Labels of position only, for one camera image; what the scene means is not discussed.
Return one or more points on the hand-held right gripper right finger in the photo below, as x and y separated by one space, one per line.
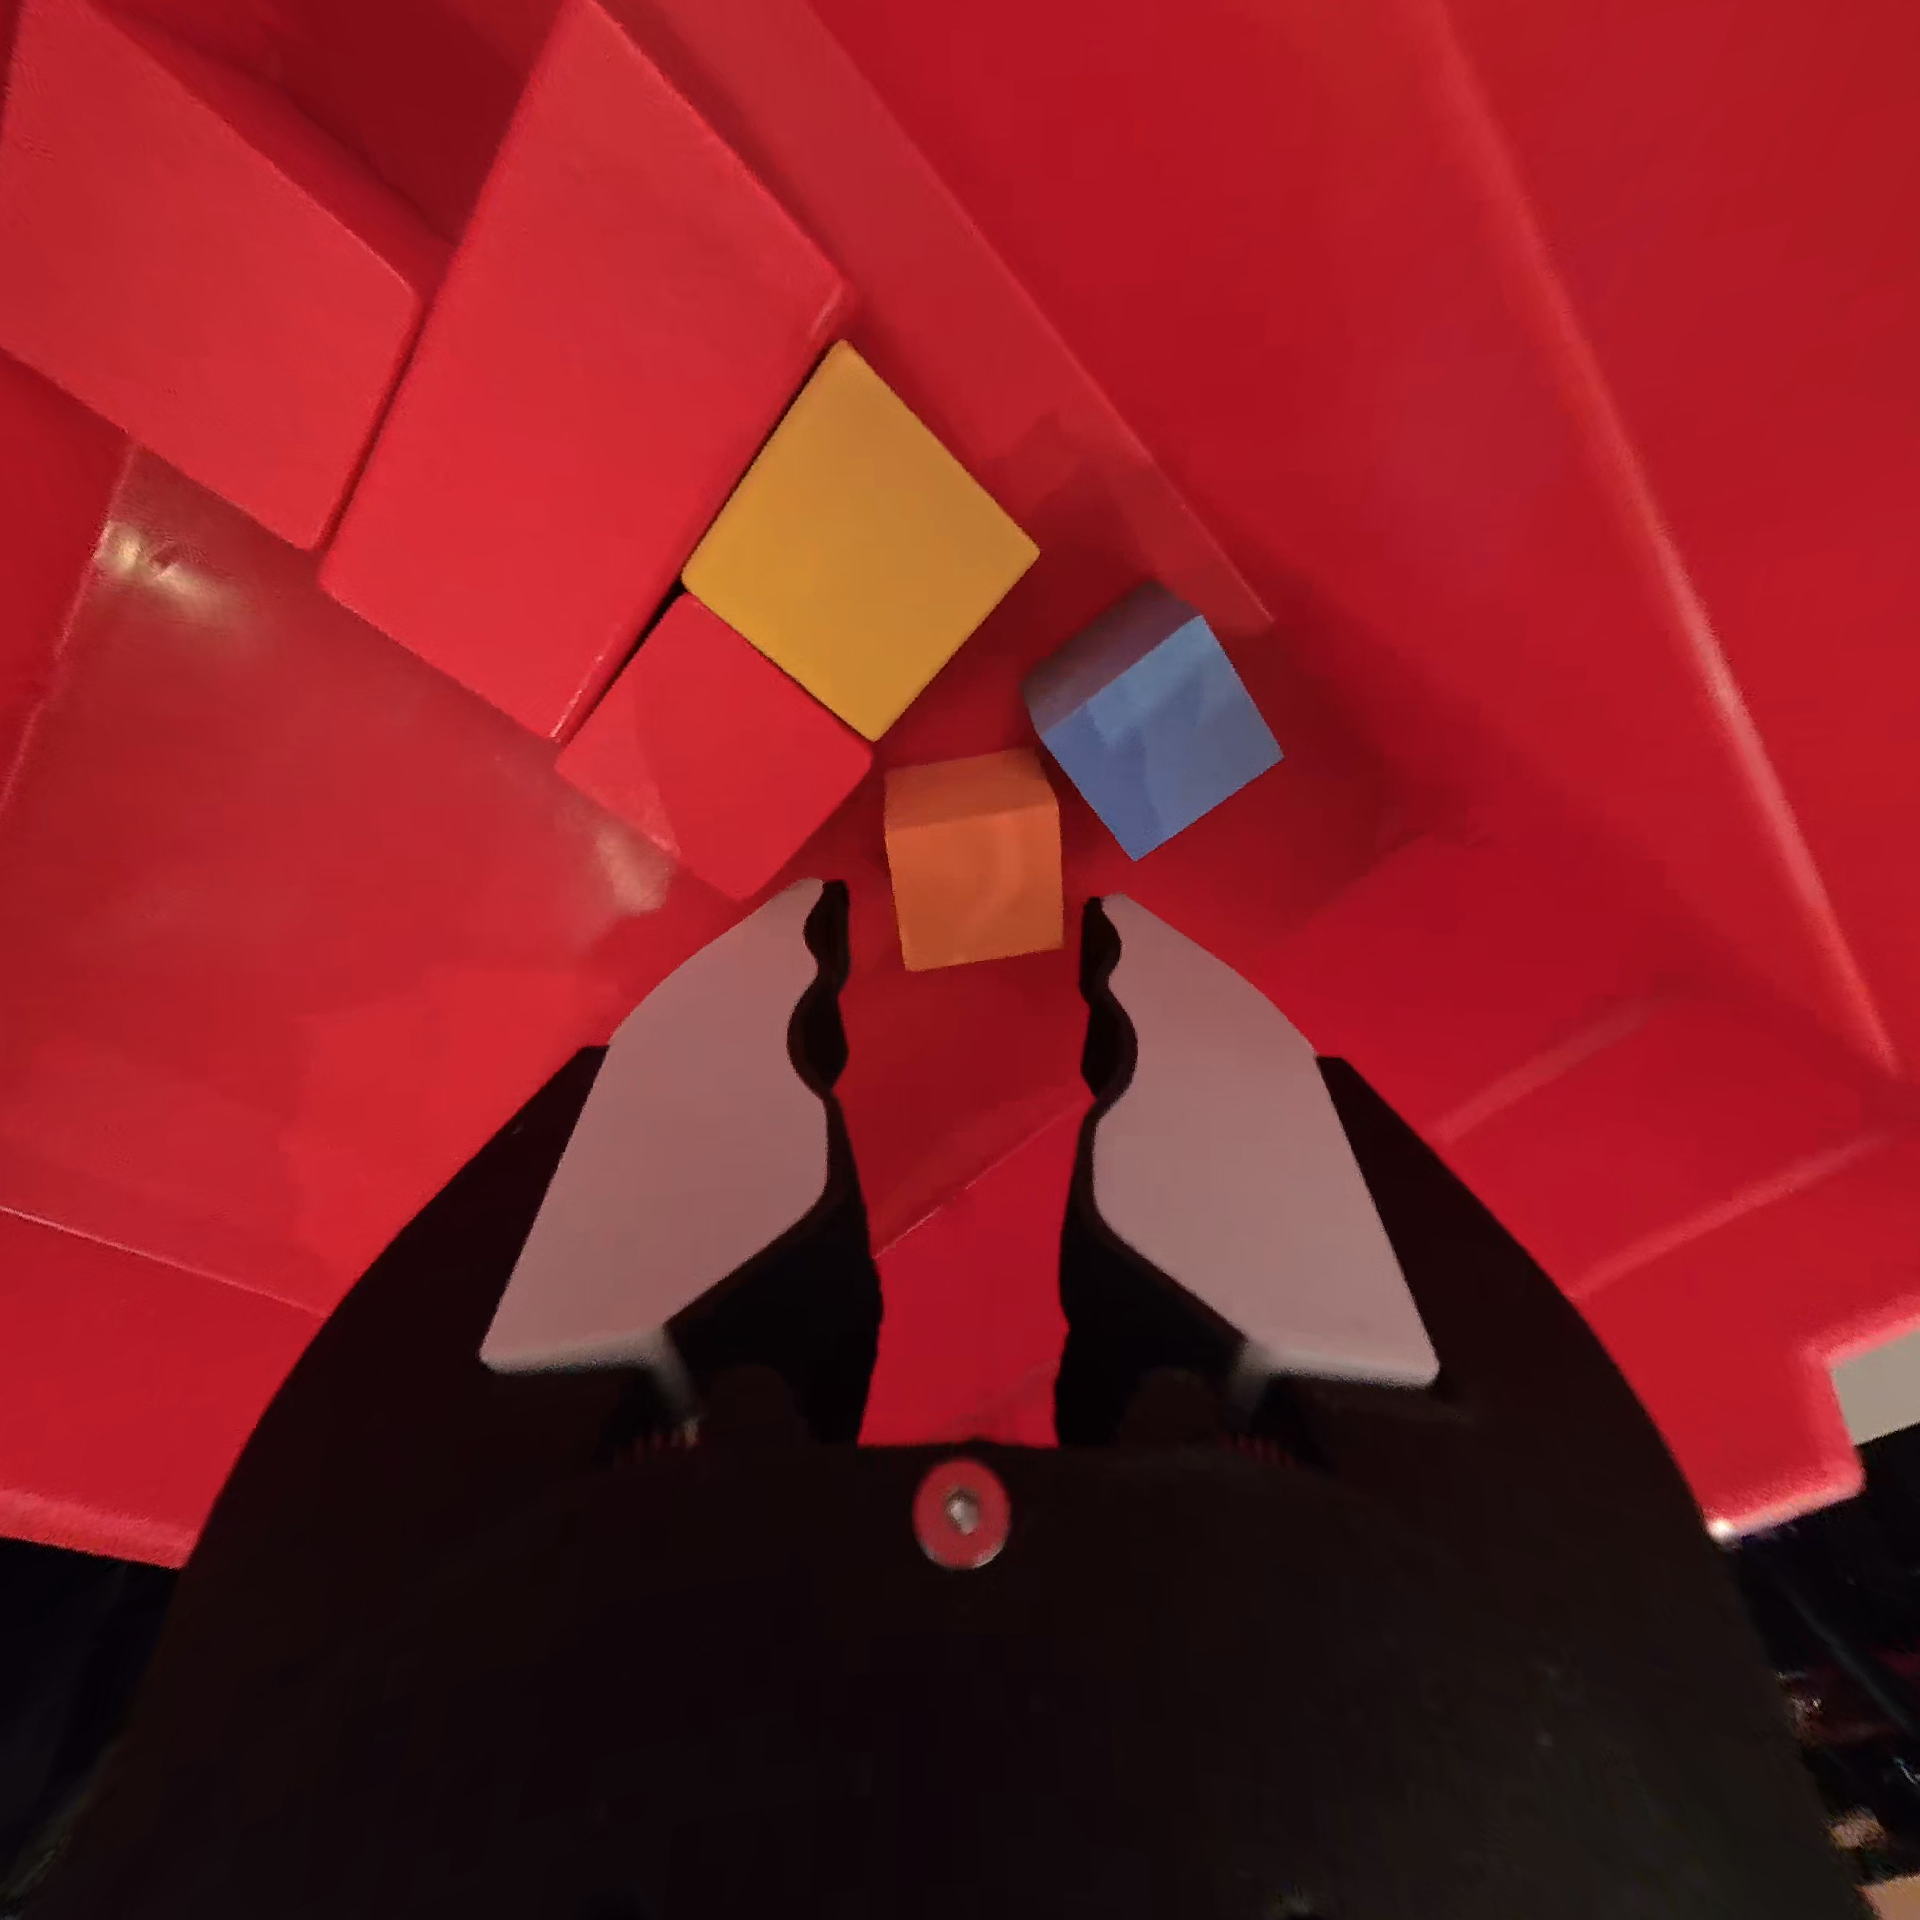
1246 1171

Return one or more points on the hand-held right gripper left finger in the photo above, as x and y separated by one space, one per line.
684 1154

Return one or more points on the small orange wooden cube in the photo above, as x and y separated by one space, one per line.
975 873

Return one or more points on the blue wooden cube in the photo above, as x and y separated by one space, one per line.
1163 738

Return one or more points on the red plastic bin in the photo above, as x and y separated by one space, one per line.
1498 448

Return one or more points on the red wooden cube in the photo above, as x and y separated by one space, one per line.
720 749

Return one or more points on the large yellow wooden cube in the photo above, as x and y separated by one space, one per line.
854 541

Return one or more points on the large red wooden block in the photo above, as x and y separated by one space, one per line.
182 270
583 392

